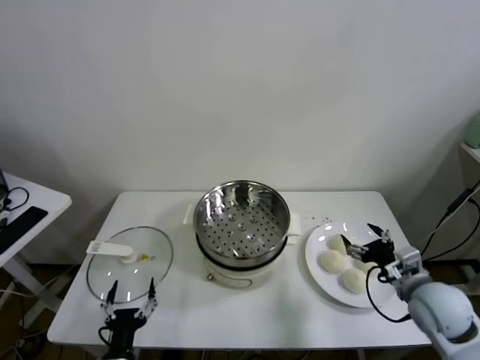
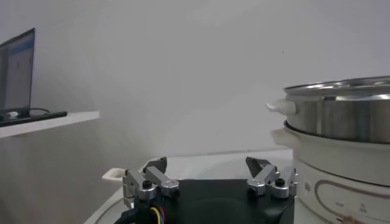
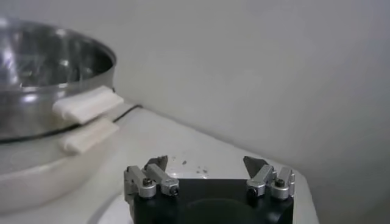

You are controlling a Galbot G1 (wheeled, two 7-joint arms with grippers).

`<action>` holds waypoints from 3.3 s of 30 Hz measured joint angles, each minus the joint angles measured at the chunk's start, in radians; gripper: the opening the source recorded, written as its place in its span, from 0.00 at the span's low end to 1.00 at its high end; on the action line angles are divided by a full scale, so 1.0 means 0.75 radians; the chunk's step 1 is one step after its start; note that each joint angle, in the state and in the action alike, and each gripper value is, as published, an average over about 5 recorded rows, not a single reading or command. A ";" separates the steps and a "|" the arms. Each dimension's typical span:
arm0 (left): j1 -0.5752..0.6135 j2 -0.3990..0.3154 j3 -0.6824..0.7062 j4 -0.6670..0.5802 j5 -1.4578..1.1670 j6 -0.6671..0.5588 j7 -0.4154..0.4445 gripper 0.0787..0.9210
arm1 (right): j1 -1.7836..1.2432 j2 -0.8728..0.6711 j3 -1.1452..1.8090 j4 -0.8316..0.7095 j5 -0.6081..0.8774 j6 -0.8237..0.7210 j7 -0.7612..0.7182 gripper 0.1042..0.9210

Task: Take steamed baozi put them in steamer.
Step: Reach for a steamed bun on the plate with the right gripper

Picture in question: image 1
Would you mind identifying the white electric cooker pot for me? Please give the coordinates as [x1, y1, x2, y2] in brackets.
[182, 204, 303, 290]

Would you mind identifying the mint green appliance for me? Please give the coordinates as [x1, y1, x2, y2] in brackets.
[463, 111, 480, 149]

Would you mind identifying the black power cable with adapter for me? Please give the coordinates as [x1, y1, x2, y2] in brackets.
[418, 183, 480, 263]

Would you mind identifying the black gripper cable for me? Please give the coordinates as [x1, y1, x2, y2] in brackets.
[365, 264, 413, 323]

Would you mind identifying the white shelf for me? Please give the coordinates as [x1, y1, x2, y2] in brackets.
[459, 141, 480, 164]

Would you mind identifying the black keyboard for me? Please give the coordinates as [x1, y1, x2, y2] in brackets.
[0, 205, 49, 254]

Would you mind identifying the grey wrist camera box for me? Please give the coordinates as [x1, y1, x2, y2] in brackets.
[389, 246, 427, 286]

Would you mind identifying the white side desk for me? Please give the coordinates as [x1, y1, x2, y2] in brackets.
[0, 170, 73, 316]

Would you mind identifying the glass lid with white handle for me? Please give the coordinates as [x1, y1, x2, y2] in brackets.
[85, 225, 175, 304]

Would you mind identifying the white floor cable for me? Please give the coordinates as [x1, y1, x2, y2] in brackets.
[0, 264, 76, 297]

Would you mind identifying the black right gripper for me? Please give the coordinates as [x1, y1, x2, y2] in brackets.
[340, 223, 397, 266]

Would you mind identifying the white round plate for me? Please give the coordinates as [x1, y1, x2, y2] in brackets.
[304, 221, 401, 309]

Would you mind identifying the white steamed baozi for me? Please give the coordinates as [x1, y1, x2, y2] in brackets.
[317, 250, 348, 273]
[338, 268, 371, 296]
[355, 258, 380, 275]
[327, 234, 350, 254]

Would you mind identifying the perforated steel steamer basket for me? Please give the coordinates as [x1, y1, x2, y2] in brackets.
[193, 180, 292, 268]

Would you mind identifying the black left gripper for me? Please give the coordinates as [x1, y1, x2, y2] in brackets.
[100, 277, 158, 341]

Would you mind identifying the black desk cable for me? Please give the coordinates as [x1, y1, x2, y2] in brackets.
[4, 186, 30, 212]

